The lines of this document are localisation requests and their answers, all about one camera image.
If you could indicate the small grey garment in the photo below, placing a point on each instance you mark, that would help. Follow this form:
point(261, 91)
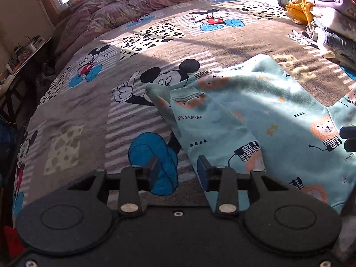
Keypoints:
point(312, 33)

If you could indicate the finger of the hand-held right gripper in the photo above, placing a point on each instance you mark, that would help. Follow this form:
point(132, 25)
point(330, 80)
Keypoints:
point(349, 133)
point(351, 145)

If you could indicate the teal printed sweatshirt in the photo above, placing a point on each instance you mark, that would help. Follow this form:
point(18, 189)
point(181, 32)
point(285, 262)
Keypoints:
point(250, 111)

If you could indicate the mustard yellow garment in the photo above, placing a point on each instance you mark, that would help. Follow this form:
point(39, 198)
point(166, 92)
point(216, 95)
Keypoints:
point(299, 12)

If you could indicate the red cloth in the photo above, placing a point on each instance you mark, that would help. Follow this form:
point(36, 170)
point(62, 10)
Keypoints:
point(12, 239)

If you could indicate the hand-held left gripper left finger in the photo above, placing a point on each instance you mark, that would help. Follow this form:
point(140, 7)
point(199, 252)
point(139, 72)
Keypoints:
point(154, 172)

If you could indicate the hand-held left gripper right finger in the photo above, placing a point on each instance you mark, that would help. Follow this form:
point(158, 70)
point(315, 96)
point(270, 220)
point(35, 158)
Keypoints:
point(202, 172)

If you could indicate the pink quilt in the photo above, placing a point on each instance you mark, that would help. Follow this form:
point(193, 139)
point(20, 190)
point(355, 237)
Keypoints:
point(139, 2)

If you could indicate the cream folded garment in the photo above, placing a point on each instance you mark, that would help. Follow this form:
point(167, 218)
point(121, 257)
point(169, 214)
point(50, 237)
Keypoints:
point(339, 22)

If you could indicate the cartoon mouse printed blanket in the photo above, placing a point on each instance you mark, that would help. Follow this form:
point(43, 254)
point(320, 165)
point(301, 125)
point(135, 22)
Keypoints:
point(111, 69)

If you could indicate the dark cluttered desk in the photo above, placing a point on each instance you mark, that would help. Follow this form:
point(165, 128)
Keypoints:
point(30, 52)

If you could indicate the white folded garment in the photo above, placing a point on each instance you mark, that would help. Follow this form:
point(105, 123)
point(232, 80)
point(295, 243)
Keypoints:
point(329, 54)

